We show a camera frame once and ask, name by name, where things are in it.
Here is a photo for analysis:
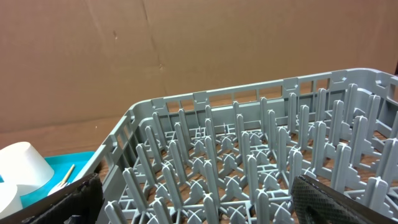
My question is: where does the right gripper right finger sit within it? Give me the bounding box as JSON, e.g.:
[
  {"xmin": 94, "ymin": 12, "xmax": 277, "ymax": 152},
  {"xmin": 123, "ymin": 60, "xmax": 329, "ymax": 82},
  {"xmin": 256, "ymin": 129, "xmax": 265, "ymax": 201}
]
[{"xmin": 291, "ymin": 175, "xmax": 395, "ymax": 224}]

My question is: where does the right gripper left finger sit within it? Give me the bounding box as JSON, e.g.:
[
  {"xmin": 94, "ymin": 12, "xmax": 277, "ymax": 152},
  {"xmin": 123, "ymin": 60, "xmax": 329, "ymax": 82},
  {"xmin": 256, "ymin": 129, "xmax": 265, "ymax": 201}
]
[{"xmin": 1, "ymin": 173, "xmax": 104, "ymax": 224}]

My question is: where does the grey plastic dishwasher rack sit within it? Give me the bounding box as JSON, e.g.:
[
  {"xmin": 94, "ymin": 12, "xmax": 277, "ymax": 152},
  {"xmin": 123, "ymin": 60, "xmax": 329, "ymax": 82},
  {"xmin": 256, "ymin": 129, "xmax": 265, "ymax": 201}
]
[{"xmin": 78, "ymin": 68, "xmax": 397, "ymax": 223}]

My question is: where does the wooden chopstick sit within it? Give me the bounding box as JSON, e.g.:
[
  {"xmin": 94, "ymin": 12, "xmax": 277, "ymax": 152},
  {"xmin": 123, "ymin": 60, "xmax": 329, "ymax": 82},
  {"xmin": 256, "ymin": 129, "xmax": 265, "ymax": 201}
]
[{"xmin": 60, "ymin": 164, "xmax": 75, "ymax": 186}]

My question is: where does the teal serving tray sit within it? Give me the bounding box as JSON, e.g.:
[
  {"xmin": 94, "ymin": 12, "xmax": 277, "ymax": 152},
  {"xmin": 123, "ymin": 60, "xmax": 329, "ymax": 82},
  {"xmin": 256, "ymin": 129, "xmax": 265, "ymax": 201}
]
[{"xmin": 0, "ymin": 151, "xmax": 96, "ymax": 209}]

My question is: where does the white small bowl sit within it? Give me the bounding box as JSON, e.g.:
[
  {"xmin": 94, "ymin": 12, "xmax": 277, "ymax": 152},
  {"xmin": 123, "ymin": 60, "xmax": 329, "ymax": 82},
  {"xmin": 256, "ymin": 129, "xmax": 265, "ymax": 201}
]
[{"xmin": 0, "ymin": 182, "xmax": 23, "ymax": 219}]

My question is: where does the white paper cup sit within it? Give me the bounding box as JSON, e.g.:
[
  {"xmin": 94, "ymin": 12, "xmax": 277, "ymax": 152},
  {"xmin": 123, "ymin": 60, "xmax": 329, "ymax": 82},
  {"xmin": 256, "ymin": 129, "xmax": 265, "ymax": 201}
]
[{"xmin": 1, "ymin": 141, "xmax": 55, "ymax": 195}]

